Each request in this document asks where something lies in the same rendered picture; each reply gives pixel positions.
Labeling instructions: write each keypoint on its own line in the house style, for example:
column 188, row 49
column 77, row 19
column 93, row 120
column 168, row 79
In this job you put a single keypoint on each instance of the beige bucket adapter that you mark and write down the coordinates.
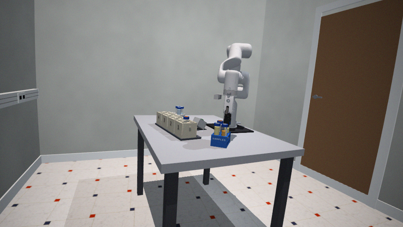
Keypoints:
column 185, row 129
column 171, row 123
column 165, row 119
column 159, row 117

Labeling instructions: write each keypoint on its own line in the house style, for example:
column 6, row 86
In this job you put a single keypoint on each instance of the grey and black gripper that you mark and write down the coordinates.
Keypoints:
column 229, row 104

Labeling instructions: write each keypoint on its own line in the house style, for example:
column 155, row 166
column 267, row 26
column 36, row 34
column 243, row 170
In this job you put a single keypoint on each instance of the blue tube rack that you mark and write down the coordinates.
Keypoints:
column 220, row 141

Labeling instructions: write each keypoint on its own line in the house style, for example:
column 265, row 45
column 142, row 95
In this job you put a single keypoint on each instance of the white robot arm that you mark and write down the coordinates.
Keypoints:
column 232, row 77

